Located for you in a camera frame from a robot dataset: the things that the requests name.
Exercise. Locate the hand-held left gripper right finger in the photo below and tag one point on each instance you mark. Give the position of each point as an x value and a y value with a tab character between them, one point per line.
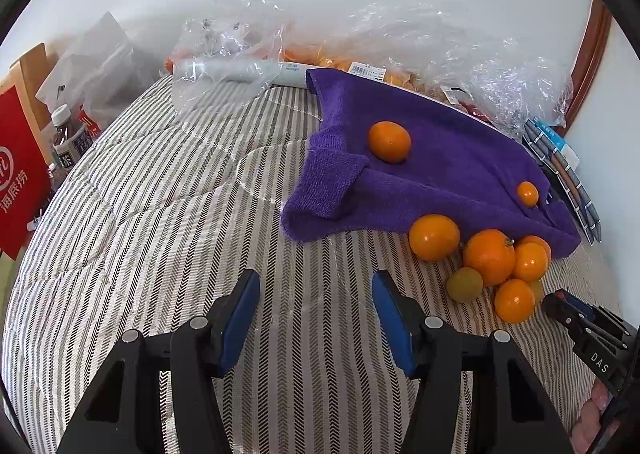
392	321

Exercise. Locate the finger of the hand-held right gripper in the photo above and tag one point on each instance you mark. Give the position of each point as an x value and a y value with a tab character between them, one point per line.
560	308

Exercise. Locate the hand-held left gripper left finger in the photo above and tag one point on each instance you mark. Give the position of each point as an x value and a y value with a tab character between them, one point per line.
239	321

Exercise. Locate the greenish orange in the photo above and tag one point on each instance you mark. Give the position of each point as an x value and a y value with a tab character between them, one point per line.
464	284
538	291

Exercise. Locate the small orange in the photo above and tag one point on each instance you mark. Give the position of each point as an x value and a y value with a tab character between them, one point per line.
527	194

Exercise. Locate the purple towel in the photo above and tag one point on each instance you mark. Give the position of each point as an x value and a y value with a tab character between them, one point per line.
450	159

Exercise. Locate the person's right hand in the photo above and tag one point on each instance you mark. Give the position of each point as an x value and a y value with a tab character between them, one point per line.
590	416

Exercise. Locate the grey checked cloth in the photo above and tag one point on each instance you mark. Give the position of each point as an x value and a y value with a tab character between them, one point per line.
570	184

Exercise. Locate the blue and white tissue pack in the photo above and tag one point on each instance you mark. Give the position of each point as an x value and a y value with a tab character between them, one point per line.
562	144

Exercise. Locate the drink bottle with red label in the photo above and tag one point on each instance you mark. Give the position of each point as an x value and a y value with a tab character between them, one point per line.
90	123

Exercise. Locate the white roll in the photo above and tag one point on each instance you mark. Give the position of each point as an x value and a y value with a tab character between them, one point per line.
235	70

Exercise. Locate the drink bottle with dark label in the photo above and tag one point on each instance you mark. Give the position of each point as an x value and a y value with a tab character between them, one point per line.
66	137

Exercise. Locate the red paper bag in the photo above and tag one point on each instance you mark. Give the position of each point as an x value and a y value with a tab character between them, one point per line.
20	174

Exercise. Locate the bagged pile of kumquats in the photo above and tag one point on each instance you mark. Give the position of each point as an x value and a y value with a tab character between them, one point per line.
325	60

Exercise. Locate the large clear plastic bag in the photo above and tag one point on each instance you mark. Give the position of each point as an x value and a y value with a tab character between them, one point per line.
450	49

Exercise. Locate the white plastic bag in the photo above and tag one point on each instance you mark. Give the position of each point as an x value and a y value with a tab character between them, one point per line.
95	64

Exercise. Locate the brown wooden door frame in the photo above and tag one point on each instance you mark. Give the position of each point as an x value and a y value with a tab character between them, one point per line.
592	54

